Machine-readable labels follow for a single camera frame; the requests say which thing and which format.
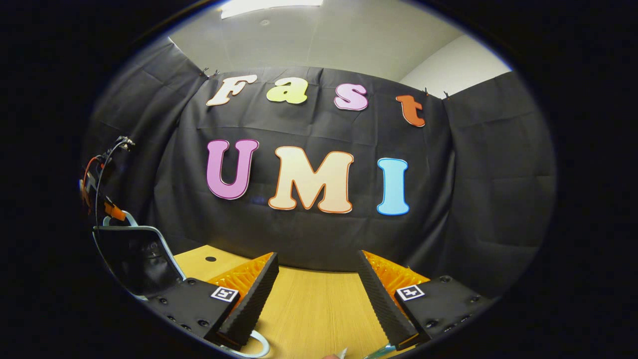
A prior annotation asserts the ceiling light panel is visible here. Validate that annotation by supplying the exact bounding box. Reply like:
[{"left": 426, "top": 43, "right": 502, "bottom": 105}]
[{"left": 221, "top": 0, "right": 324, "bottom": 19}]

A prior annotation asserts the black backdrop cloth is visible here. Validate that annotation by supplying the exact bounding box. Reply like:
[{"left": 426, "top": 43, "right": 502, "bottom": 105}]
[{"left": 82, "top": 37, "right": 556, "bottom": 300}]

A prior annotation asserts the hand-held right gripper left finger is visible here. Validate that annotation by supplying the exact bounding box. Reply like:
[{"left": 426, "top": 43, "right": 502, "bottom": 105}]
[{"left": 148, "top": 252, "right": 280, "bottom": 351}]

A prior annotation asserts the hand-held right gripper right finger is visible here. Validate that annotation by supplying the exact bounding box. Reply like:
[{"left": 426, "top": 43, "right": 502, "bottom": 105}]
[{"left": 356, "top": 250, "right": 496, "bottom": 351}]

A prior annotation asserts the pale blue suitcase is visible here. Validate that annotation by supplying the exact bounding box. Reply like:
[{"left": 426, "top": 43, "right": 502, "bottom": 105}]
[{"left": 92, "top": 209, "right": 271, "bottom": 359}]

